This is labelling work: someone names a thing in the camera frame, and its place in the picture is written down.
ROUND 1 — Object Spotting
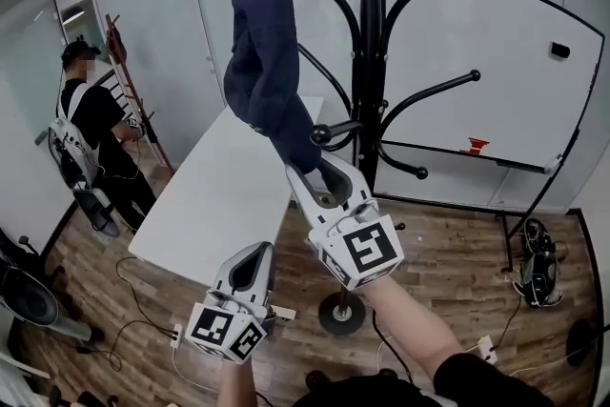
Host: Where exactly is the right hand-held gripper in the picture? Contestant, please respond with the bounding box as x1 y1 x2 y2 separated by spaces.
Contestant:
284 154 406 293

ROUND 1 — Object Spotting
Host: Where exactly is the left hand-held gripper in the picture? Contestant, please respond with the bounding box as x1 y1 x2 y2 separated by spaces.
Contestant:
184 241 277 366

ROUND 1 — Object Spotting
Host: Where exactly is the blue cloth garment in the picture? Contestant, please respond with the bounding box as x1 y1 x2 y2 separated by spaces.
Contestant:
223 0 324 173

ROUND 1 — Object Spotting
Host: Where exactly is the black coat rack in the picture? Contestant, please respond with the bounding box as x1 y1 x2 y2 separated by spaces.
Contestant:
237 0 495 337

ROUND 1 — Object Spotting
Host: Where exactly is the person's right forearm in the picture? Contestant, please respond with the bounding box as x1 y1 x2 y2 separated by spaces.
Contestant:
365 274 466 378

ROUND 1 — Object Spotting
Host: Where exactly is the person's left forearm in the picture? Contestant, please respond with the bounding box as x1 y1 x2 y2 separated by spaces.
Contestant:
220 357 259 407

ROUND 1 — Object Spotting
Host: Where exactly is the wooden ladder rack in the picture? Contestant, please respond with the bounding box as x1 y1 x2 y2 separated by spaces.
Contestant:
104 12 175 173

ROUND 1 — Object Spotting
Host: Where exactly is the white table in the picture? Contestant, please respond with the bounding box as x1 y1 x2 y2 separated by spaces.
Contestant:
127 94 326 297

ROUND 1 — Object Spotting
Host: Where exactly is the red whiteboard object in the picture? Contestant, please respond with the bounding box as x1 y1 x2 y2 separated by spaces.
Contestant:
459 136 491 155

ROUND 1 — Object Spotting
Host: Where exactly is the white whiteboard on black stand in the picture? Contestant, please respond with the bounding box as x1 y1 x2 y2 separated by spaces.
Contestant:
378 0 607 274

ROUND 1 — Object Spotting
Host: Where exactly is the black office chair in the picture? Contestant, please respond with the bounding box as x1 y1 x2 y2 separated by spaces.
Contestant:
0 227 92 343

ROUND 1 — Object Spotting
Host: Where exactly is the white backpack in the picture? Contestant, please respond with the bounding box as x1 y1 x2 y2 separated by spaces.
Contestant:
46 83 105 193

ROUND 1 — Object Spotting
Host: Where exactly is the person's black shirt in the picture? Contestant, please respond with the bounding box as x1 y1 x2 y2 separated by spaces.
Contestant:
291 351 555 407

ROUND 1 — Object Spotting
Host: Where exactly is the black round base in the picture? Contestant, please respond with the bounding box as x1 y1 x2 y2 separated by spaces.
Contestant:
565 317 607 369

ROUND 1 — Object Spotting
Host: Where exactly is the black floor cable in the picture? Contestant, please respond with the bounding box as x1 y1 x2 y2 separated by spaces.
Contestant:
108 254 180 373

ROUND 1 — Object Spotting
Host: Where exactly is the white floor cable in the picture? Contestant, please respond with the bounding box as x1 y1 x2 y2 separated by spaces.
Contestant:
170 342 225 397

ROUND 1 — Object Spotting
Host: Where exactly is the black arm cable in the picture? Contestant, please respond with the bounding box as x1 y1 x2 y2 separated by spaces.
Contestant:
370 308 417 390

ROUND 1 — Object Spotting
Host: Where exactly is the black backpack with cables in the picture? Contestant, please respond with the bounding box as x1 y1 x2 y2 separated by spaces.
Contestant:
511 217 567 309

